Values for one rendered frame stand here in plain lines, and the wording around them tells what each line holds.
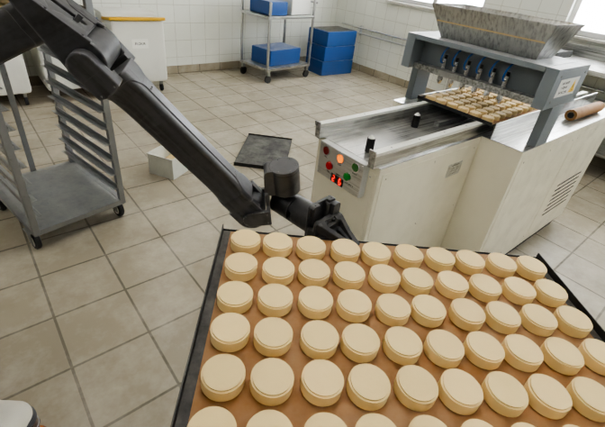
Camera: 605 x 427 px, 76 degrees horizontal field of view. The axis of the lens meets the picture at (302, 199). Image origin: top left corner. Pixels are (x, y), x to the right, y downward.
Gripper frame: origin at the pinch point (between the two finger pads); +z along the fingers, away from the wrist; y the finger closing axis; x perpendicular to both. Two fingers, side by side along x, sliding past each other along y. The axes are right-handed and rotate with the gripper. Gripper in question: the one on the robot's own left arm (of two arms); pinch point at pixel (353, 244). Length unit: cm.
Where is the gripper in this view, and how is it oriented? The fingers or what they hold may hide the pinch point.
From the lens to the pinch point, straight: 71.6
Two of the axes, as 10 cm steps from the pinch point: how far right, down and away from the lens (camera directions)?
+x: -6.8, 3.2, -6.5
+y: -1.1, 8.4, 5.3
